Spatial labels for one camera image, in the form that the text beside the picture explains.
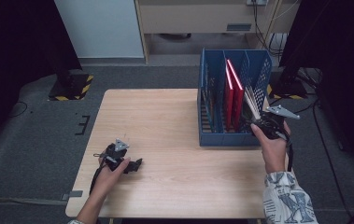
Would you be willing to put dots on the dark curtain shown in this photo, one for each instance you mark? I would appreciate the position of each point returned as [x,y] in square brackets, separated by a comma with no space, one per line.
[346,46]
[16,46]

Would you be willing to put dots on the person's left hand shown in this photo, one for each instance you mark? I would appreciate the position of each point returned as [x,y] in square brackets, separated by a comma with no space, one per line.
[109,182]

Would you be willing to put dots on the blue plastic file rack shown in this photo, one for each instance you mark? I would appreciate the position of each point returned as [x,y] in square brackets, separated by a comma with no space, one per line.
[224,140]

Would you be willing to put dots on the white panel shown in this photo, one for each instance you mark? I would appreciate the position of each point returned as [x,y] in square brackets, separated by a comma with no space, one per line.
[100,28]

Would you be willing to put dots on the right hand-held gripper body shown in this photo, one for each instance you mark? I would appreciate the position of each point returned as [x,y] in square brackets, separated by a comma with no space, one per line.
[272,126]

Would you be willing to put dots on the beige desk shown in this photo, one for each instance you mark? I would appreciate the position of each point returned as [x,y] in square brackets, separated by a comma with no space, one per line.
[196,18]

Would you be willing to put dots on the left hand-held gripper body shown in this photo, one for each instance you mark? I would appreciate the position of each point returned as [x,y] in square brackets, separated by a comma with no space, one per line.
[116,155]

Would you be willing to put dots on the grey label on desk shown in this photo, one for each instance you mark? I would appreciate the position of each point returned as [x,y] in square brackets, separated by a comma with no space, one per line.
[239,27]

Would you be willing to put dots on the red illustrated book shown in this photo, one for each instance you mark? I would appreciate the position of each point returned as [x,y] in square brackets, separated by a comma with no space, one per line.
[238,105]
[229,105]

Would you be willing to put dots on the person's right hand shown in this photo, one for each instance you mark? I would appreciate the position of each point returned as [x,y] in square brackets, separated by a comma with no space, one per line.
[274,155]

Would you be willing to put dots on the white book with green leaf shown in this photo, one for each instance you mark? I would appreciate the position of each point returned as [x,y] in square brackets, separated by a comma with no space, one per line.
[252,105]

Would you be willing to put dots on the white power strip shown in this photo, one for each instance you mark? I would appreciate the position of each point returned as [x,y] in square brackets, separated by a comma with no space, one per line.
[256,2]

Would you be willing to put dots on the grey tape strip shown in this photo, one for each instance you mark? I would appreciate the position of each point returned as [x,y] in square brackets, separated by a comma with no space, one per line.
[72,195]

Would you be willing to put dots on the striped black stand base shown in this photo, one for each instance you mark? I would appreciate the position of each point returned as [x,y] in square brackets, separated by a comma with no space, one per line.
[72,87]
[290,90]

